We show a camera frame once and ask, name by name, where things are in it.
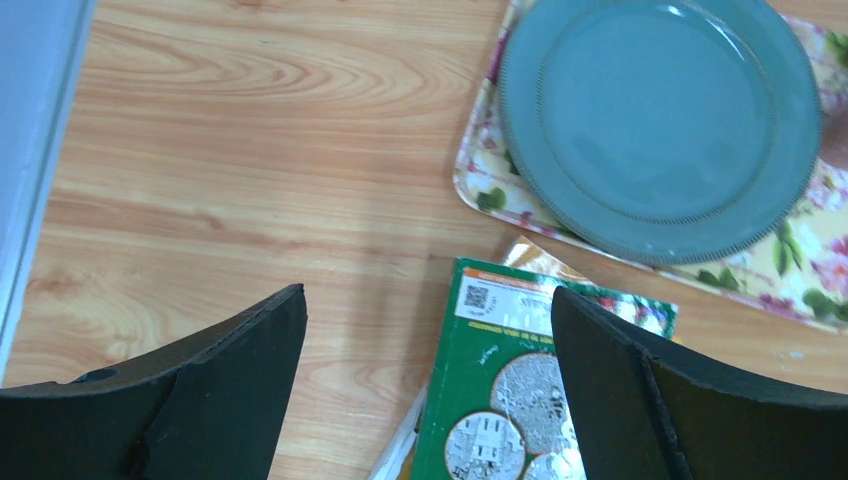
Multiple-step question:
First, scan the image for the black yellow storey treehouse book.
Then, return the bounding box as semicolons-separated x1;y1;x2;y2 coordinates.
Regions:
366;236;593;480

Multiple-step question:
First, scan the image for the teal ceramic plate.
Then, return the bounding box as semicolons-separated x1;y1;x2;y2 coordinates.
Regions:
497;1;822;265

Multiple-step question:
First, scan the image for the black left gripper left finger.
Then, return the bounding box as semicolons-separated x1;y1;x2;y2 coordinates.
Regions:
1;284;307;479

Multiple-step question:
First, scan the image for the floral serving tray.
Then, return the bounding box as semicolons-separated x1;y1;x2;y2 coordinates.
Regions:
453;1;847;334

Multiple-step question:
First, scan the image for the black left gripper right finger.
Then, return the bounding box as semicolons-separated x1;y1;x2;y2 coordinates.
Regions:
551;287;847;479

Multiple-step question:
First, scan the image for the green paperback book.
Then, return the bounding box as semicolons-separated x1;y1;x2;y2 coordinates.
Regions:
409;257;679;480

